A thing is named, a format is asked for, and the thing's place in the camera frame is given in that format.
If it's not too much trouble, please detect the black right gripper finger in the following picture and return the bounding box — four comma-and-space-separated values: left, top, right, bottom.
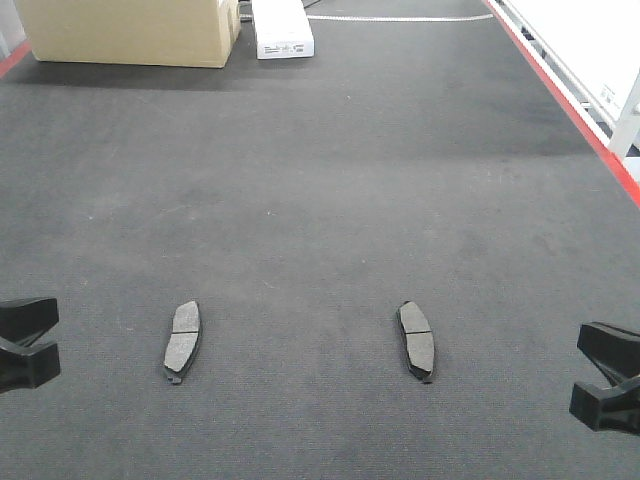
577, 322, 639, 385
569, 376, 639, 433

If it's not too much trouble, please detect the white long box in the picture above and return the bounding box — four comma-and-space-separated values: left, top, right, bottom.
251, 0, 315, 60

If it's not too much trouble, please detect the brake pad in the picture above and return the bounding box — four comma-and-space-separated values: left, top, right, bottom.
396, 301, 435, 384
163, 300, 202, 385

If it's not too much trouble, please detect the cardboard box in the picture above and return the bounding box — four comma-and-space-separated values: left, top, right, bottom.
15, 0, 241, 68

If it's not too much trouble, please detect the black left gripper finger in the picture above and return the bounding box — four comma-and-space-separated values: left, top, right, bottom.
1, 297, 59, 346
1, 338, 61, 393

